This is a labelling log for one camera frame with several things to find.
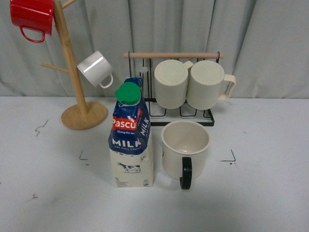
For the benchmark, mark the blue white milk carton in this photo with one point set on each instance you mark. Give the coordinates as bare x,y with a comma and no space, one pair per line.
130,140

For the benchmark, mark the cream mug black handle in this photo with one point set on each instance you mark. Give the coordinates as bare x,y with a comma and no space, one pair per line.
185,145

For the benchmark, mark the cream ribbed cup left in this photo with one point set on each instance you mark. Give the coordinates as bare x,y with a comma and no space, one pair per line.
171,82

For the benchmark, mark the cream ribbed cup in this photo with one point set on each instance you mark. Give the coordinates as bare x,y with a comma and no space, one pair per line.
208,83
171,82

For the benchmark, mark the cream ribbed cup right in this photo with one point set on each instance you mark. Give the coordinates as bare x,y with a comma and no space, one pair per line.
208,83

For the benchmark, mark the wooden mug tree stand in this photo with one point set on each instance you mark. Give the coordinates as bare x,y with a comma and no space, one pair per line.
83,115

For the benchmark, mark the white ceramic mug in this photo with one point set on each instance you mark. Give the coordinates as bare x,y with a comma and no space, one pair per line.
97,70

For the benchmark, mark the red enamel mug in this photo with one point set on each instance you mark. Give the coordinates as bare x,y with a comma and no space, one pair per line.
36,15

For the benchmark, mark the black wire cup rack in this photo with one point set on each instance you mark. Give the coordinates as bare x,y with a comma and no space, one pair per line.
161,116

